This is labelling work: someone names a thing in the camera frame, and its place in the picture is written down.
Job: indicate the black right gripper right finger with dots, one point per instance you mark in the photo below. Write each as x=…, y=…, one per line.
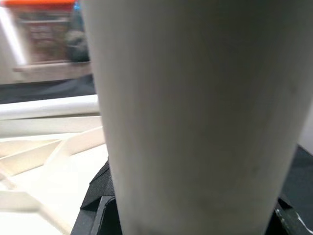
x=286, y=222

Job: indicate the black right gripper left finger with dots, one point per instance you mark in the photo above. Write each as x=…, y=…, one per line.
x=102, y=203

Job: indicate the white plastic table top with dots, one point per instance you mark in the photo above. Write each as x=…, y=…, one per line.
x=61, y=186

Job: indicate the black tablecloth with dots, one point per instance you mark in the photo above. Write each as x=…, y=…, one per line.
x=36, y=91

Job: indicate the beige patterned cloth cover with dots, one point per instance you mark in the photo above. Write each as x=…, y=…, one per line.
x=49, y=71

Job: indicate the orange lidded storage box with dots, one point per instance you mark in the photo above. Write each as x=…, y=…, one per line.
x=44, y=31

